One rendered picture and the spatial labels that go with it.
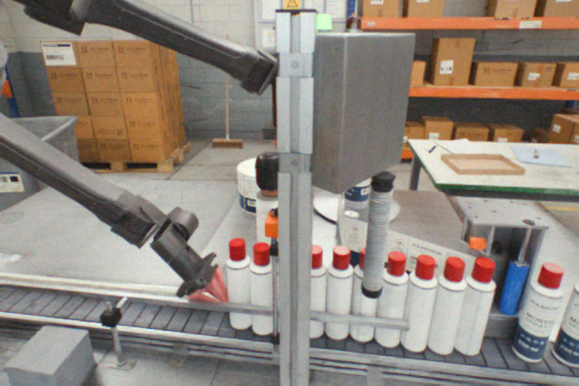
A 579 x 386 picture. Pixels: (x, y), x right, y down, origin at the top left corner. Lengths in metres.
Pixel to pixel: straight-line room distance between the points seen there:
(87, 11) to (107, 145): 3.79
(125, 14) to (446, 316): 0.75
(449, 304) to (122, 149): 3.88
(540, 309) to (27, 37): 6.49
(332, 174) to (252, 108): 4.76
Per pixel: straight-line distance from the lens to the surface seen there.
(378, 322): 0.76
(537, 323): 0.84
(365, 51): 0.44
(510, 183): 2.00
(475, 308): 0.79
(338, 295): 0.74
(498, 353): 0.90
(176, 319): 0.89
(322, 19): 0.48
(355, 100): 0.43
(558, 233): 1.55
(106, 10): 0.61
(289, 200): 0.47
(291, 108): 0.44
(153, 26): 0.64
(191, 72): 5.36
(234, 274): 0.75
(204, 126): 5.45
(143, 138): 4.16
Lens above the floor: 1.48
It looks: 21 degrees down
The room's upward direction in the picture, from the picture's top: straight up
